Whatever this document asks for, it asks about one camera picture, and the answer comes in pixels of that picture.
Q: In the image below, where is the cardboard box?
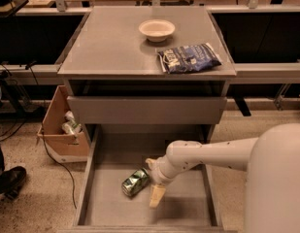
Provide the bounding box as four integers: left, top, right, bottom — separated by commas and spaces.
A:
37, 85, 89, 163

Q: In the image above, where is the white bowl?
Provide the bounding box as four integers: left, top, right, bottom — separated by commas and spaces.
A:
139, 19, 175, 43

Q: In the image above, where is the black shoe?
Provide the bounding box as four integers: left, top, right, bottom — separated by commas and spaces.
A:
0, 166, 26, 199

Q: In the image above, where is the open grey middle drawer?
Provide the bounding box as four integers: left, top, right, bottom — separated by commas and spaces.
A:
58, 125, 227, 233

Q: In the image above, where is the grey drawer cabinet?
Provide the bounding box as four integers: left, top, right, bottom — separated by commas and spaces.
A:
55, 5, 238, 233

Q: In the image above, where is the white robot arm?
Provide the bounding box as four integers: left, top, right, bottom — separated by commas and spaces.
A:
147, 123, 300, 233

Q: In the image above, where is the black floor cable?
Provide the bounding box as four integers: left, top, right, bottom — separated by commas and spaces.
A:
26, 61, 78, 210

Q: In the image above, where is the blue chip bag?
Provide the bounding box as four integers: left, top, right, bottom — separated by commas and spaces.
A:
157, 43, 221, 74

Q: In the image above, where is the closed grey top drawer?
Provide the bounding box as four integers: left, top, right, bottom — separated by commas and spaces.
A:
67, 96, 227, 124

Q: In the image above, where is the crushed green can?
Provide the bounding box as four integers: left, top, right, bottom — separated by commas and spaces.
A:
121, 168, 150, 197

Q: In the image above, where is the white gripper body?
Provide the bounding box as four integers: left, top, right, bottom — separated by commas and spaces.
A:
150, 157, 176, 185

